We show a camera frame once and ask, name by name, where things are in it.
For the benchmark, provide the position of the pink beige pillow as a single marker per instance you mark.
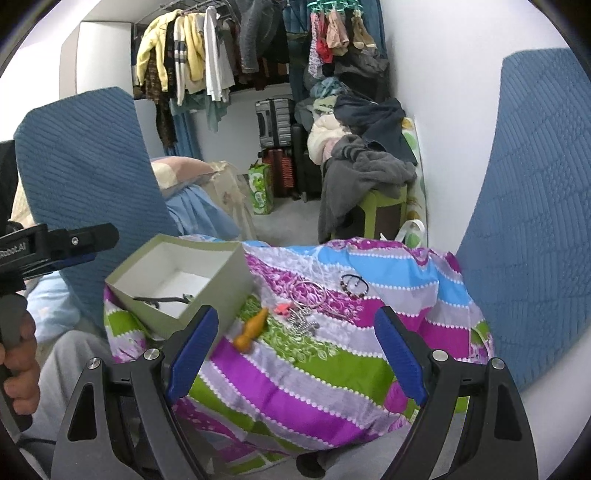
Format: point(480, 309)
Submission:
point(174, 173)

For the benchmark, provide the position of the blue quilted cushion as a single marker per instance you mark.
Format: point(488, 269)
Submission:
point(82, 162)
point(525, 256)

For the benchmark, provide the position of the grey suitcase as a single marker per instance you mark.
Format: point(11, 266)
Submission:
point(275, 117)

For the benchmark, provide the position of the green plastic stool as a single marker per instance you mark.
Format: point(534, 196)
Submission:
point(383, 215)

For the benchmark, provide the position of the person's left hand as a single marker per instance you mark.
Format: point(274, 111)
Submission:
point(23, 387)

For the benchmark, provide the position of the grey hanging jeans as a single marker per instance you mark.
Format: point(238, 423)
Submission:
point(259, 20)

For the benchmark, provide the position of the white floral tote bag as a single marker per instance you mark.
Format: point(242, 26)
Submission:
point(414, 231)

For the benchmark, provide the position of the white wall cabinet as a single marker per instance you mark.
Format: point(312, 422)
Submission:
point(96, 55)

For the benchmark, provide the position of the light blue bedsheet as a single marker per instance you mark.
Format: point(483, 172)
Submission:
point(194, 213)

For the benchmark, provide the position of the green cardboard jewelry box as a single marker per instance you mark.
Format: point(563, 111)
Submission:
point(168, 279)

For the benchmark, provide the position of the colourful striped floral cloth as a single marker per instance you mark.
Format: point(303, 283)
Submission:
point(317, 379)

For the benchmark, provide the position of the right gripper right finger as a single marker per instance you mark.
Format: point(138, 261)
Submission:
point(407, 354)

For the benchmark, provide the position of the blue quilted cushion left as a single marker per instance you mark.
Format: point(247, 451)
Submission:
point(82, 162)

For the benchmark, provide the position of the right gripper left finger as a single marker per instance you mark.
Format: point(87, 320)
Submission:
point(185, 351)

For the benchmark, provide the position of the red suitcase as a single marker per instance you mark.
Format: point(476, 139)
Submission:
point(282, 170)

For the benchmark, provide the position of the orange gourd pendant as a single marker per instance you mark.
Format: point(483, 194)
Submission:
point(251, 330)

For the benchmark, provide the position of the white hanging shirt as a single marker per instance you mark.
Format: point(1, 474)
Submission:
point(218, 74)

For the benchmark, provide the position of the green shopping bag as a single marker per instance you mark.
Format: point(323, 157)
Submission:
point(261, 188)

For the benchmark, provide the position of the blue quilted cushion right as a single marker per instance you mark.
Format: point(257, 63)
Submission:
point(525, 256)

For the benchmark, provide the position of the grey towel on stool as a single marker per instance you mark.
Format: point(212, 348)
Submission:
point(353, 171)

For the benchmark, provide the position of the dark blue clothes pile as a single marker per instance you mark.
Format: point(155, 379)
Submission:
point(378, 124)

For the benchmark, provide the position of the teal clip hanger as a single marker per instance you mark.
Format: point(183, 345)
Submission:
point(326, 6)

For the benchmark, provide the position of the pink hair clip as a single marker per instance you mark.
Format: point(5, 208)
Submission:
point(284, 309)

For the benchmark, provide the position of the yellow hanging jacket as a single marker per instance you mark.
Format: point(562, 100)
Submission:
point(153, 42)

